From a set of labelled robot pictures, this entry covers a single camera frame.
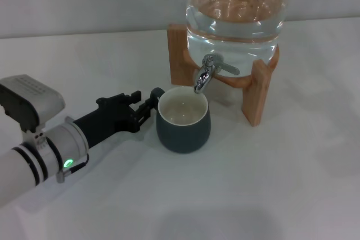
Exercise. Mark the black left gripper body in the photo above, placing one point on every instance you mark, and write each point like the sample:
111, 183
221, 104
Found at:
109, 119

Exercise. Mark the dark teal ceramic mug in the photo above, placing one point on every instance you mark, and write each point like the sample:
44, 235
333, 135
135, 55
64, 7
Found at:
182, 136

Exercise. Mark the clear glass water dispenser jar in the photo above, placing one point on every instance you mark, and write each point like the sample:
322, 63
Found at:
236, 12

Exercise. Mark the wooden dispenser stand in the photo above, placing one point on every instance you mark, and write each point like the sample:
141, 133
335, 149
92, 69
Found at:
260, 96

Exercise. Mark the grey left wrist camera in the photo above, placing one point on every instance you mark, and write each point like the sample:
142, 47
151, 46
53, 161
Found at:
25, 99

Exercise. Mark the chrome faucet tap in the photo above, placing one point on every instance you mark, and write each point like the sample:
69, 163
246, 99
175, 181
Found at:
206, 68

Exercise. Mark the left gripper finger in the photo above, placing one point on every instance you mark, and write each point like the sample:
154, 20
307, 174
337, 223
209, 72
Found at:
144, 112
118, 99

